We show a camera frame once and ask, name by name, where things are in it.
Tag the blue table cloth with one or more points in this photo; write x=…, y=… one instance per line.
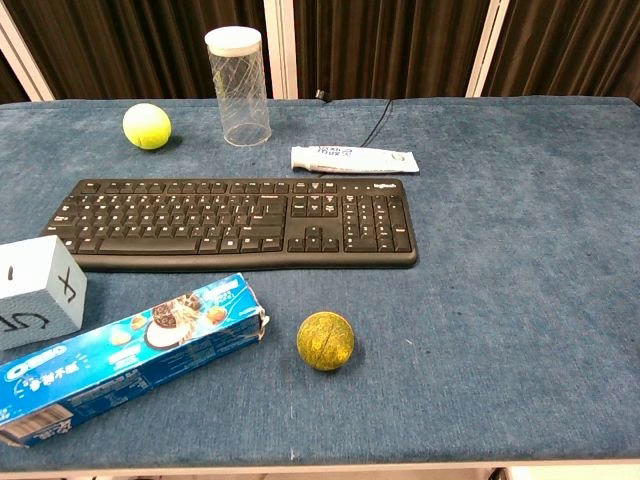
x=475, y=300

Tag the blue Oreo cookie box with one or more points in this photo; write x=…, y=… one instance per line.
x=125, y=355

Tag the bright yellow tennis ball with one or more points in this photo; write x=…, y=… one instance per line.
x=146, y=125

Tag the white frame post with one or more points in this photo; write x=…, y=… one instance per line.
x=486, y=47
x=22, y=55
x=281, y=47

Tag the clear plastic cylinder container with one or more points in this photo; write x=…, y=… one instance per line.
x=241, y=90

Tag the white toothpaste tube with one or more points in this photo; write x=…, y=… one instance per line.
x=350, y=160

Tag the dark brown curtain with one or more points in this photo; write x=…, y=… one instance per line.
x=380, y=45

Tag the black Logitech keyboard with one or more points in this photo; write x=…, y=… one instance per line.
x=240, y=225

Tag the light blue foam cube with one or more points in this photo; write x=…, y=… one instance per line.
x=35, y=290

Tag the worn dark yellow ball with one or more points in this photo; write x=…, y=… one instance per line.
x=325, y=341

